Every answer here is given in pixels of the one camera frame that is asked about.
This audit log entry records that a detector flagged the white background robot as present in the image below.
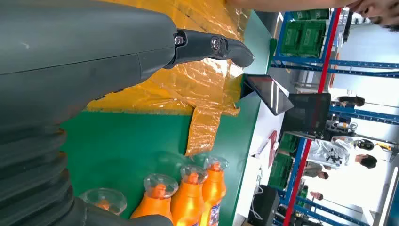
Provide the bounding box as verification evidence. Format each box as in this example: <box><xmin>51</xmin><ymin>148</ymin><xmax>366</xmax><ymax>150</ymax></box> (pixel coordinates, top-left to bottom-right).
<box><xmin>326</xmin><ymin>120</ymin><xmax>375</xmax><ymax>151</ymax></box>

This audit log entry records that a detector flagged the green plastic crate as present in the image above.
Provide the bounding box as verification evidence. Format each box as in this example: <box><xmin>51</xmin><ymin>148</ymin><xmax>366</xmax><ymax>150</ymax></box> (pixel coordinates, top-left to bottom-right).
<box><xmin>300</xmin><ymin>20</ymin><xmax>327</xmax><ymax>58</ymax></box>
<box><xmin>280</xmin><ymin>21</ymin><xmax>303</xmax><ymax>57</ymax></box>
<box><xmin>268</xmin><ymin>153</ymin><xmax>294</xmax><ymax>190</ymax></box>
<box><xmin>279</xmin><ymin>133</ymin><xmax>301</xmax><ymax>153</ymax></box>
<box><xmin>291</xmin><ymin>8</ymin><xmax>330</xmax><ymax>21</ymax></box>

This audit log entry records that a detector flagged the green table mat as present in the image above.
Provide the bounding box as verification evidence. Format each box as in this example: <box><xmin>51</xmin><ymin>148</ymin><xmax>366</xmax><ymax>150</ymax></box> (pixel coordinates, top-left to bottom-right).
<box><xmin>61</xmin><ymin>11</ymin><xmax>273</xmax><ymax>226</ymax></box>

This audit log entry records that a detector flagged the red and white booklet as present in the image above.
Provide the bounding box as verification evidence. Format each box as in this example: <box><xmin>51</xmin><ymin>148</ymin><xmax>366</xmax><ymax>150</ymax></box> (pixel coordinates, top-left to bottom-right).
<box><xmin>251</xmin><ymin>130</ymin><xmax>278</xmax><ymax>169</ymax></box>

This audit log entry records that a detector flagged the blue metal shelving rack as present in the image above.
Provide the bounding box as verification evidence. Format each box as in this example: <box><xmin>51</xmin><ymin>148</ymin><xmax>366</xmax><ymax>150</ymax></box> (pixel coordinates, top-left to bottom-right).
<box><xmin>271</xmin><ymin>8</ymin><xmax>399</xmax><ymax>226</ymax></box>

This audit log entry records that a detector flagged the red rack post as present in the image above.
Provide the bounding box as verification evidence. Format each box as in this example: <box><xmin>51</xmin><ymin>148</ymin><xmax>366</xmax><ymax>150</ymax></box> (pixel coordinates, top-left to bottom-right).
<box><xmin>283</xmin><ymin>8</ymin><xmax>343</xmax><ymax>226</ymax></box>

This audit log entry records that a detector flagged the black case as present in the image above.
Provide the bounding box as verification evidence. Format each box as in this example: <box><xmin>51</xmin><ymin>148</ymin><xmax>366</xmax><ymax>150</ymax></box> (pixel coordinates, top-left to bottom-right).
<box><xmin>247</xmin><ymin>185</ymin><xmax>280</xmax><ymax>226</ymax></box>

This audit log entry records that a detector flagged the black monitor screen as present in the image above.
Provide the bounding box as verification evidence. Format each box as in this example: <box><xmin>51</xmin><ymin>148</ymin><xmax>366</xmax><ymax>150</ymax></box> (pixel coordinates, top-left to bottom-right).
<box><xmin>282</xmin><ymin>93</ymin><xmax>332</xmax><ymax>137</ymax></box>

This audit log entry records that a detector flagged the yellow taped plastic mat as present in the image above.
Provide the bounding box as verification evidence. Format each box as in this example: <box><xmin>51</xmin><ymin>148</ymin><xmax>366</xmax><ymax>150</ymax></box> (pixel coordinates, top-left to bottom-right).
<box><xmin>86</xmin><ymin>0</ymin><xmax>252</xmax><ymax>157</ymax></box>

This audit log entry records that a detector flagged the black tablet on stand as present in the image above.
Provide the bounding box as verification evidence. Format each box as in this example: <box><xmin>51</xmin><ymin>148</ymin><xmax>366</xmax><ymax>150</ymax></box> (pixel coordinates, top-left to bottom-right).
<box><xmin>240</xmin><ymin>73</ymin><xmax>294</xmax><ymax>117</ymax></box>

